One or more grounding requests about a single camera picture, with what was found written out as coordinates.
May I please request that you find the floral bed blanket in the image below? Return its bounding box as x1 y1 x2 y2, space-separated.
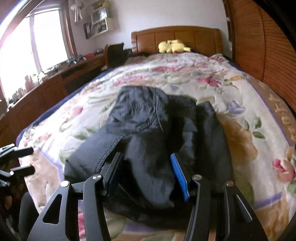
17 52 296 241

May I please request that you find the window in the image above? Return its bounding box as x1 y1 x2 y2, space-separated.
1 1 78 98

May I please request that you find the black jacket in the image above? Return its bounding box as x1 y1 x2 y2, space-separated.
64 86 233 228

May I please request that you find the pink bottle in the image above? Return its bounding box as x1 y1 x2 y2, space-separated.
25 75 35 93

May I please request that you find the wooden louvered wardrobe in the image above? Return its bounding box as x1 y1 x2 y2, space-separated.
224 1 295 108

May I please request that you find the wooden headboard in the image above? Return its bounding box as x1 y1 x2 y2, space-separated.
131 26 223 56

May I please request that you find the navy blue bed sheet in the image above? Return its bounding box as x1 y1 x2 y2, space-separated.
14 67 113 146

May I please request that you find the wooden desk cabinet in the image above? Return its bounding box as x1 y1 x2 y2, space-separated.
1 54 105 146

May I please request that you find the tied white curtain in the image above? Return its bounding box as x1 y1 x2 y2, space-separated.
70 0 84 23

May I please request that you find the white wall shelf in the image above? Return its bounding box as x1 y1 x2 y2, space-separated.
83 1 114 39

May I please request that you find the yellow Pikachu plush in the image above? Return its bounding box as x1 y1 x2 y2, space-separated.
158 40 191 53

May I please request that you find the wooden chair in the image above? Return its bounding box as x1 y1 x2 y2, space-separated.
104 43 126 69

